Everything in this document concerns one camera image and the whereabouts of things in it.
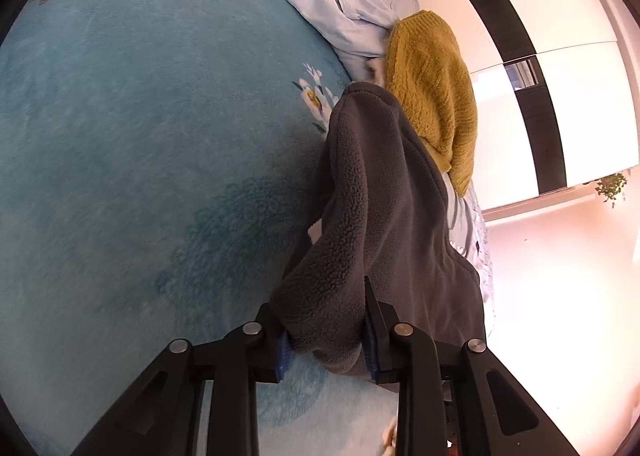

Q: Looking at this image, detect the teal floral bed blanket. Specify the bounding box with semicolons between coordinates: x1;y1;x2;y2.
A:
0;0;402;456

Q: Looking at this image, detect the mustard knitted sweater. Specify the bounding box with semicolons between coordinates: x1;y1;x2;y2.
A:
385;11;477;197

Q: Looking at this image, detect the green hanging plant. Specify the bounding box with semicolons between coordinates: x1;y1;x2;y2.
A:
594;172;628;209

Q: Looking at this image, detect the light blue floral duvet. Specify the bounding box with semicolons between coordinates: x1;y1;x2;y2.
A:
288;0;494;302

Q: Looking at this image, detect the white and black wardrobe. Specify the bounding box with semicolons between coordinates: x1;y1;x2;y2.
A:
419;0;639;210

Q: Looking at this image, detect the black and grey fleece jacket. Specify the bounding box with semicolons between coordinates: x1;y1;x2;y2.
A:
269;82;485;378

